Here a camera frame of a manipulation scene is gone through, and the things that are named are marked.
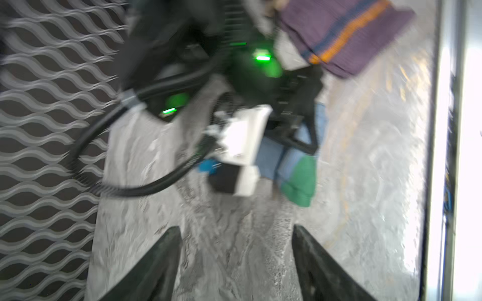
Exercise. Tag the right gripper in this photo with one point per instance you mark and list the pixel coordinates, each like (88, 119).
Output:
(290, 93)

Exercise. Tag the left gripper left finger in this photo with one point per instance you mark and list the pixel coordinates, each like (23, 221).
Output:
(154, 276)

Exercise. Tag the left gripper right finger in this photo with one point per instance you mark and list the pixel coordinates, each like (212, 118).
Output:
(320, 276)

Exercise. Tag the purple striped sock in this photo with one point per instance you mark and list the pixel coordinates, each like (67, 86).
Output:
(342, 36)

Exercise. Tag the blue orange striped sock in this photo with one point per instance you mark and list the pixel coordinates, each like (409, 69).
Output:
(293, 171)

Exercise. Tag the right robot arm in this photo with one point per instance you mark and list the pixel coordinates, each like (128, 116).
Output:
(174, 47)

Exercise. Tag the aluminium front rail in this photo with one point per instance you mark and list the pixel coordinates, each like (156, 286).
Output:
(452, 239)

